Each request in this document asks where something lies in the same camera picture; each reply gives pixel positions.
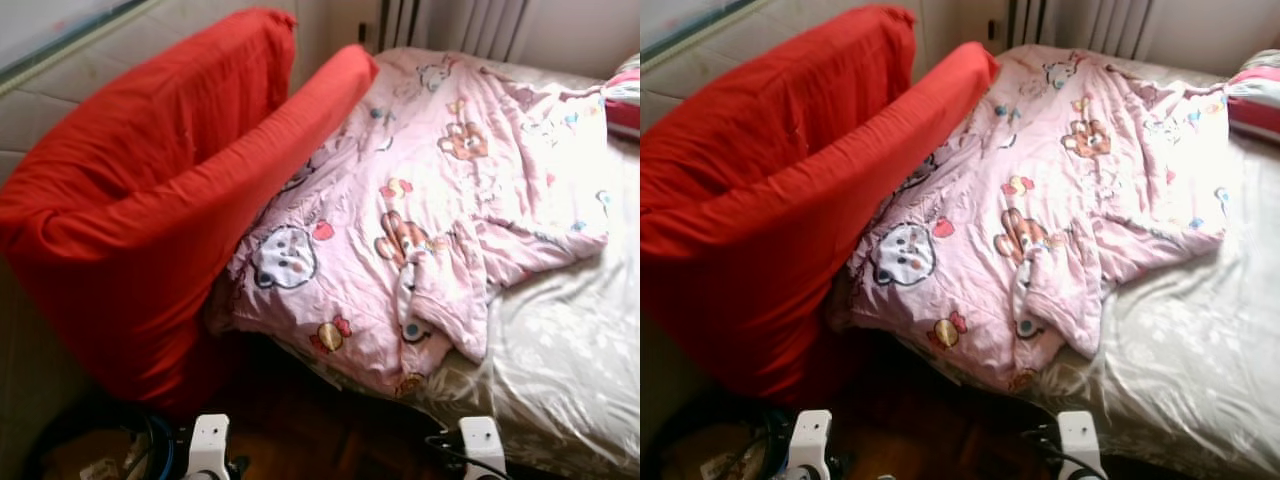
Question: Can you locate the red white teal striped bolster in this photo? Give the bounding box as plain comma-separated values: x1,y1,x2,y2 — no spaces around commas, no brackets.
600,55,641,139
1225,48,1280,146

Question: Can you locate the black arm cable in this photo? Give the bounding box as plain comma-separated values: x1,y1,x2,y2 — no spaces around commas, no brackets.
1018,425,1071,479
125,425,191,480
750,420,796,480
423,430,476,476

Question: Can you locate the white radiator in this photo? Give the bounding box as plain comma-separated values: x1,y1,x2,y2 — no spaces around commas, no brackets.
1005,0,1151,61
378,0,531,63

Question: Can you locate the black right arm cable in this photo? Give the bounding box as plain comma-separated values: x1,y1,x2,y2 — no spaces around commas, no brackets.
1018,425,1071,479
423,430,476,476

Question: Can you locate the beige leaf-print bed sheet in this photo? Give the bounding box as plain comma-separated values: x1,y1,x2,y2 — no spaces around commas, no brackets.
1020,55,1280,480
400,60,641,480

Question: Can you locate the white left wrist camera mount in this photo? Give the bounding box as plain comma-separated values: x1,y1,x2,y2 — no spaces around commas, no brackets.
787,409,834,480
185,414,232,480

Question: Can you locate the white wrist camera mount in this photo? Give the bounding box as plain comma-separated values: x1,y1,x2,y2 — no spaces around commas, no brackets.
185,414,232,480
1057,411,1106,480
459,417,508,480
787,409,834,480

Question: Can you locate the black round trash bin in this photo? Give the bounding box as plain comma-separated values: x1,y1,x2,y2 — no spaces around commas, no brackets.
645,395,801,480
22,395,186,480

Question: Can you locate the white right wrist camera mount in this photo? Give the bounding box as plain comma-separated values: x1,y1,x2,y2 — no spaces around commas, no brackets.
1057,411,1106,480
459,417,508,480

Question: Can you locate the large red cushion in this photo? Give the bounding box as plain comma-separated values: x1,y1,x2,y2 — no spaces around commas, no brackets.
0,8,299,261
640,5,919,251

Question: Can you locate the pink cartoon-print quilt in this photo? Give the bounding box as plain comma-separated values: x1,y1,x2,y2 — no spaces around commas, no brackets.
830,43,1246,393
205,45,626,396

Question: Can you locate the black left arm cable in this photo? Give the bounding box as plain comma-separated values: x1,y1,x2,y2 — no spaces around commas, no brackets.
125,425,191,480
750,420,796,480

